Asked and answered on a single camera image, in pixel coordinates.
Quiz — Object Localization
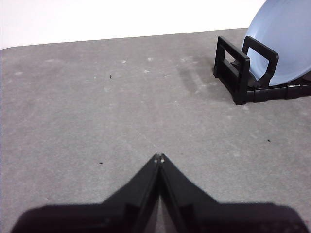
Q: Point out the blue round plate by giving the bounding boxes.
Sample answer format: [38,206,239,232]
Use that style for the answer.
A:
[245,0,311,86]

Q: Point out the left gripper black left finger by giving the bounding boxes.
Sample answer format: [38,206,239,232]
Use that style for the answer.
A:
[9,153,161,233]

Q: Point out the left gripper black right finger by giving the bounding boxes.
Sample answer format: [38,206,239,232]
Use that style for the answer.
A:
[159,152,310,233]

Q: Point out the black plastic plate rack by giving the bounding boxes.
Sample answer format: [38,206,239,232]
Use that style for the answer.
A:
[213,35,311,106]

